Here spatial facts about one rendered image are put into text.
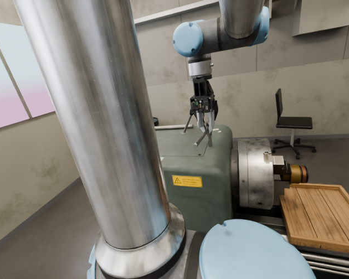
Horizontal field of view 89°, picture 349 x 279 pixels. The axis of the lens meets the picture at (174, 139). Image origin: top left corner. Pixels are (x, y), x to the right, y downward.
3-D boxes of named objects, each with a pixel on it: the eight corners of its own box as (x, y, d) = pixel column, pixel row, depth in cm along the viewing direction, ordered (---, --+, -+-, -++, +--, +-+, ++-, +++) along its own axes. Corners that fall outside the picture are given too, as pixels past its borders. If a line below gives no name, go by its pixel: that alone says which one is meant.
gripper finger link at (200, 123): (195, 138, 66) (193, 113, 62) (198, 132, 71) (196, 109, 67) (203, 138, 65) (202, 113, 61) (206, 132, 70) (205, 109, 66)
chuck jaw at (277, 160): (261, 175, 78) (263, 164, 69) (260, 164, 81) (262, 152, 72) (290, 176, 75) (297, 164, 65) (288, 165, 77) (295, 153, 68)
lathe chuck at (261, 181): (248, 222, 73) (247, 149, 67) (245, 186, 102) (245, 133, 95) (273, 226, 70) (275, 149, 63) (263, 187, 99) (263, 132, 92)
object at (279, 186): (260, 178, 84) (260, 203, 84) (261, 180, 80) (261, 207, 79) (287, 179, 81) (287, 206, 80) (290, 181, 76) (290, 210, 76)
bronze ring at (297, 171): (283, 170, 74) (311, 171, 70) (279, 159, 82) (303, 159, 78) (282, 188, 77) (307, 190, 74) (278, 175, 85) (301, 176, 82)
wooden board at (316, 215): (290, 243, 71) (291, 237, 70) (274, 187, 102) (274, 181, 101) (391, 260, 61) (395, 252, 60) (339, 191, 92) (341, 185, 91)
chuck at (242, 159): (239, 221, 74) (237, 149, 68) (239, 186, 103) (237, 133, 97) (248, 222, 73) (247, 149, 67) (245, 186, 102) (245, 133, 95)
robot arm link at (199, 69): (190, 63, 63) (214, 59, 60) (192, 77, 64) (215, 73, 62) (185, 64, 56) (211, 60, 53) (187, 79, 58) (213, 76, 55)
